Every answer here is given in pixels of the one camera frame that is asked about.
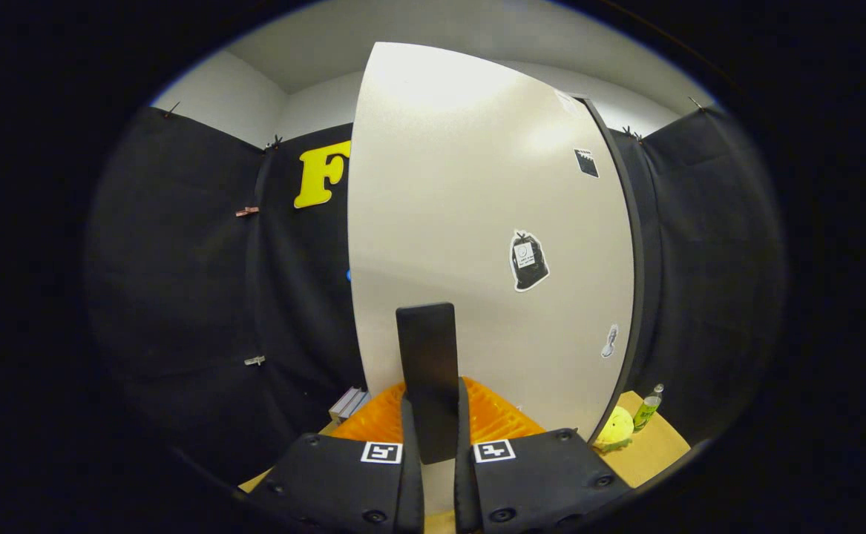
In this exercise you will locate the green glass bottle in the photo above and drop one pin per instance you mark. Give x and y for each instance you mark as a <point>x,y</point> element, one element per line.
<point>646,411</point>

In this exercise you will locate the silver clip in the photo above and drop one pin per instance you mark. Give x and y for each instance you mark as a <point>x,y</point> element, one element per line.
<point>254,360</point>

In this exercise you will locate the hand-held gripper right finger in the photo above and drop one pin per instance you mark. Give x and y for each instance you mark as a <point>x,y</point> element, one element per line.
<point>466,497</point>

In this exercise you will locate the black backdrop cloth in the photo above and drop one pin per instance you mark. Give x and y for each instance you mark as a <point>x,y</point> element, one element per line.
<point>180,297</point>

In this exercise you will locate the blue paperback book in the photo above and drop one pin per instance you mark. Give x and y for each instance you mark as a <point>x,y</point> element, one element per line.
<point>358,408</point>

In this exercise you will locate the yellow plush toy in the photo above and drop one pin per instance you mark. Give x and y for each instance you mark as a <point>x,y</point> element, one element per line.
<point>614,429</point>

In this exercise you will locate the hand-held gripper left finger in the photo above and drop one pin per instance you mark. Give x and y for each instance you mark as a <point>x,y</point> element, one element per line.
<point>412,489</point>

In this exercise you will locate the pink clothespin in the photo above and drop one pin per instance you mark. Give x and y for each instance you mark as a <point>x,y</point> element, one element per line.
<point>247,211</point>

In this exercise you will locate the white paperback book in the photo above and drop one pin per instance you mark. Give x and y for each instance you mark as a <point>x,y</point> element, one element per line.
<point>343,404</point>

